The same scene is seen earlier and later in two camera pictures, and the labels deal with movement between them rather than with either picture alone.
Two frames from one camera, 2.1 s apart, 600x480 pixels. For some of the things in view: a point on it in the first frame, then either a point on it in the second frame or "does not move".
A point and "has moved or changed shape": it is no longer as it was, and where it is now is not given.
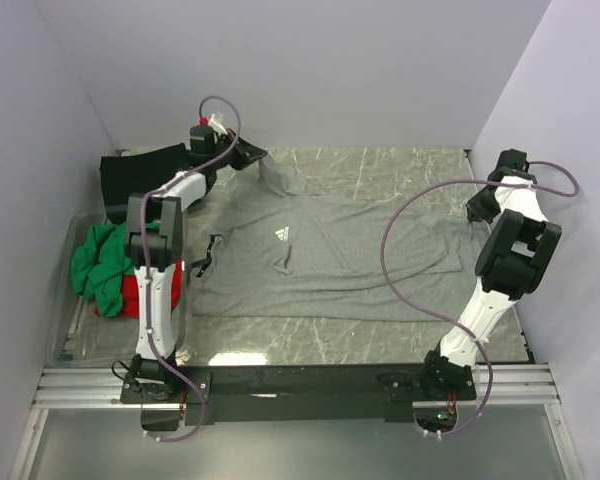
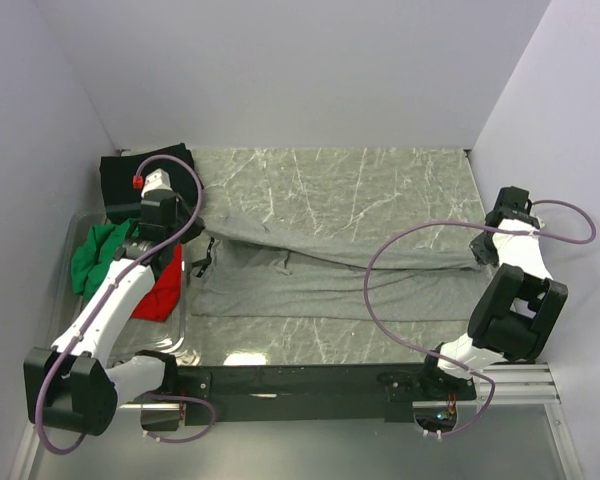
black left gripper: x=246 y=152 → x=194 y=231
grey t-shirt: x=305 y=257 has moved or changed shape
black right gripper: x=476 y=212 → x=482 y=255
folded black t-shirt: x=138 y=175 does not move
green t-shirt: x=99 y=266 does not move
